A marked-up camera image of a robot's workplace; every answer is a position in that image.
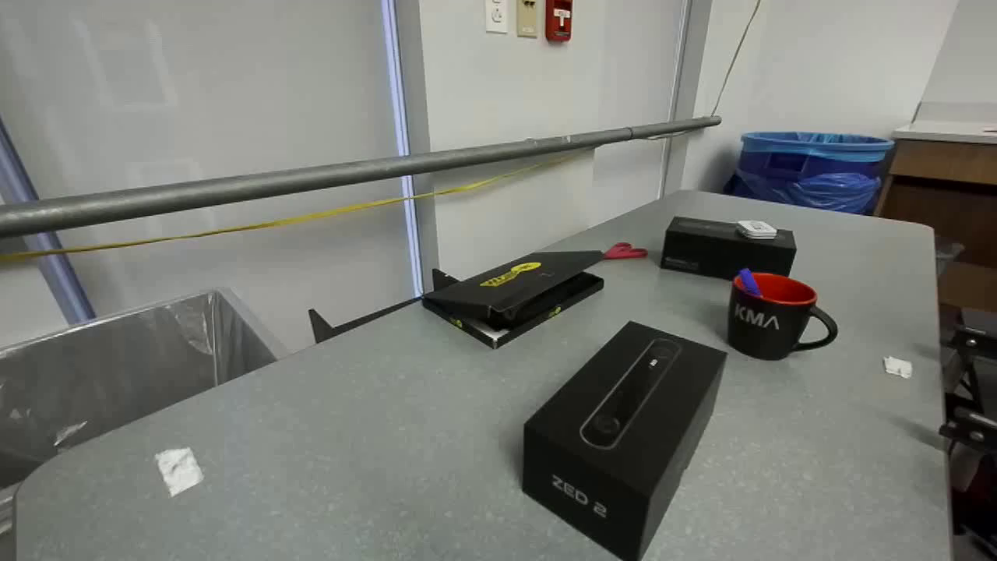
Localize blue and white pen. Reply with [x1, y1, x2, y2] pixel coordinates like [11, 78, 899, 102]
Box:
[731, 265, 770, 305]

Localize black mug red inside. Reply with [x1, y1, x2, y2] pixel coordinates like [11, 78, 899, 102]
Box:
[726, 266, 840, 361]

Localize flat black box yellow logo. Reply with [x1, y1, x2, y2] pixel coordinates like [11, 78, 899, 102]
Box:
[422, 250, 607, 348]

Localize long grey metal pole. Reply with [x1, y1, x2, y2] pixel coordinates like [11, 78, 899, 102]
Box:
[0, 113, 726, 239]

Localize black box carrying white device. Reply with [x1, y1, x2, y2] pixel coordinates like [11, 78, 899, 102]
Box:
[657, 215, 802, 280]

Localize red fire alarm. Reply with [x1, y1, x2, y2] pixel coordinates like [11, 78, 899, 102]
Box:
[543, 0, 577, 46]

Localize bin with blue bag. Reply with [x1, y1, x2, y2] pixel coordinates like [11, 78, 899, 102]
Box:
[724, 127, 897, 217]

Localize white tape patch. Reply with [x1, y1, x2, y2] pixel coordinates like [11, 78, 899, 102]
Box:
[154, 445, 205, 499]

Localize grey bin with plastic liner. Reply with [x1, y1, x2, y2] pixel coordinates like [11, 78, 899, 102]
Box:
[0, 287, 283, 491]

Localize brown wooden desk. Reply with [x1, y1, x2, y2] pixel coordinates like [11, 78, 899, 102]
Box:
[872, 120, 997, 315]

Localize red handled scissors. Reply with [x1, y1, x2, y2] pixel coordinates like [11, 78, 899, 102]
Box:
[600, 239, 650, 265]

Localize black ZED camera box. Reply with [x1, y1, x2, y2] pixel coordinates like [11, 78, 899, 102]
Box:
[520, 317, 729, 561]

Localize blue vertical wall strip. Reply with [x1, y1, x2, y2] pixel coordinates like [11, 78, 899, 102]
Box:
[376, 0, 428, 298]

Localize thin yellow cable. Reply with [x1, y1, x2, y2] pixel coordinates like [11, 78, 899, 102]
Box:
[0, 153, 596, 266]

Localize beige wall plate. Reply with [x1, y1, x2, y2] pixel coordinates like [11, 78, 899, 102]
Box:
[514, 0, 543, 40]

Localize white wall switch plate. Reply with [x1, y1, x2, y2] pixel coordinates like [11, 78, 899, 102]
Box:
[483, 0, 514, 36]

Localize black camera mounting base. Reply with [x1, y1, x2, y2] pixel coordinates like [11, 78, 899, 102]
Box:
[937, 319, 997, 537]

